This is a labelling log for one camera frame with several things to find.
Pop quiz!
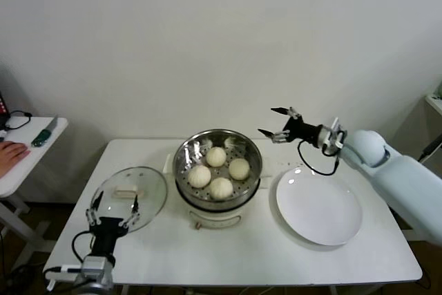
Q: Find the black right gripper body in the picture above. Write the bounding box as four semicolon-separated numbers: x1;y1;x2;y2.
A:
282;117;325;149

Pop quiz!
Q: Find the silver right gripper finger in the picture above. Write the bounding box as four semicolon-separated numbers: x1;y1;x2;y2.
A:
257;128;291;144
270;105;300;120

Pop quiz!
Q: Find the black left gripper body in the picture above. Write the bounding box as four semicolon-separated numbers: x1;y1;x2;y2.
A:
88;216;131;258

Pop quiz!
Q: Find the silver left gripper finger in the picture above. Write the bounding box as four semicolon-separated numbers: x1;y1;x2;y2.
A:
85;190;104;227
119;193;141;229

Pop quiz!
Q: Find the glass lid with cream handle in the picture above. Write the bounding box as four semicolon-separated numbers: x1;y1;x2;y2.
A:
90;166;169;234

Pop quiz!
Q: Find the white steamed baozi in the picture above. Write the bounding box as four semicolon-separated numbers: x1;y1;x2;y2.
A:
206;146;228;167
228;158;251;181
209;176;235;201
188;165;213;189

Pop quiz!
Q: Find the stainless steel steamer basket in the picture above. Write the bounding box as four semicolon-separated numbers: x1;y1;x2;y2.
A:
162;129;273;203

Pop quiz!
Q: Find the bare person hand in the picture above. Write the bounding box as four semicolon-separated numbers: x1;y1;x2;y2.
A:
0;140;31;178

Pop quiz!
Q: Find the white round plate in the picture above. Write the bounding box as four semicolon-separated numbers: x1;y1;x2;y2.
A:
275;166;364;247

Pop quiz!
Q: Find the white side table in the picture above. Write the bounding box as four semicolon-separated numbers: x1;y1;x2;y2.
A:
0;117;69;272

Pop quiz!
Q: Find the cream electric cooker pot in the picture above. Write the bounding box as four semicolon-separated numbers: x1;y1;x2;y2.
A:
175;175;270;231

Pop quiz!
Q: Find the white shelf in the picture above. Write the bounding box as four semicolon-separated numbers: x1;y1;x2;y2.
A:
425;94;442;118

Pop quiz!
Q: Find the laptop screen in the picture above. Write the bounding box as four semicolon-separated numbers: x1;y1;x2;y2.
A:
0;91;10;130

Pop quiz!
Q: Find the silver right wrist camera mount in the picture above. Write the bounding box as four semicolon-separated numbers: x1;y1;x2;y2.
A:
320;117;348;156

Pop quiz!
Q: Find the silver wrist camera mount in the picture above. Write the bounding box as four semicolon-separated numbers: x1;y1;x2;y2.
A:
44;256;117;284
320;117;348;156

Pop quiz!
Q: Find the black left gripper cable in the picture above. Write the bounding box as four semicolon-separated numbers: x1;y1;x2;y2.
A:
71;231;96;265

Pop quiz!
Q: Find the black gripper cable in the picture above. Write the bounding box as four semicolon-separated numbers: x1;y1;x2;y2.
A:
71;231;96;265
297;139;341;176

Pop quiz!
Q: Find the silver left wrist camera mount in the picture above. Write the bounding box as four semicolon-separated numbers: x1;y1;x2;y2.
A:
44;256;117;284

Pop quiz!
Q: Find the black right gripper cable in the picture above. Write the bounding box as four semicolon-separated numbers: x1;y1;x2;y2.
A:
297;139;341;176

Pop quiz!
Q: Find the green handled knife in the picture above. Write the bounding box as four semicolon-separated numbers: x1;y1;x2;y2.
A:
30;115;59;148

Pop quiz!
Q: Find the thin black desk cable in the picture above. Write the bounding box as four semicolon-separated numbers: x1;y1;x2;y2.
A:
5;111;35;132

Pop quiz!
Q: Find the black cable with plug handle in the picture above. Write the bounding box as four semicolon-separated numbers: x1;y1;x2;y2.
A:
417;135;442;163

